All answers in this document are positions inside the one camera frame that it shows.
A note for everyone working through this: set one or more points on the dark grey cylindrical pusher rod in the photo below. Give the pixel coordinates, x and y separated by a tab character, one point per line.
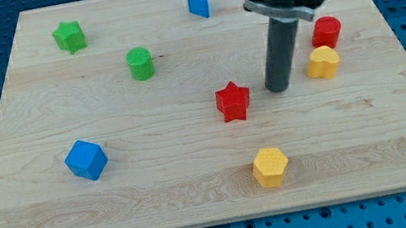
280	50

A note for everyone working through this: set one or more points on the yellow heart block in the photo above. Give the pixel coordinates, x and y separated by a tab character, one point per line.
323	63

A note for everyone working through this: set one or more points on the red cylinder block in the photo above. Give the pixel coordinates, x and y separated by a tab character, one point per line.
326	32

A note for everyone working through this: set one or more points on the red star block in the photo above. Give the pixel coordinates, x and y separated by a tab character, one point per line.
233	101

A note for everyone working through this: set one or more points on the blue triangle block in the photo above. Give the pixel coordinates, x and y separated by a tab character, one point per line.
200	8

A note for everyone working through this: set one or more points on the yellow hexagon block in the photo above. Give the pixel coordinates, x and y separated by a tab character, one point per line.
269	167

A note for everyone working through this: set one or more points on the green cylinder block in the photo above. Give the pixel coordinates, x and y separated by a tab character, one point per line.
140	63

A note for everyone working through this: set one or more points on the wooden board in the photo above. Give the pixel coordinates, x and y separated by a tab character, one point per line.
173	162

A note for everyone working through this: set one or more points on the green star block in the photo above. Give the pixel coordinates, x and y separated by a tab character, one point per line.
69	37

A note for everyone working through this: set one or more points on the blue cube block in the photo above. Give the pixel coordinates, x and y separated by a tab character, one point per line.
86	160

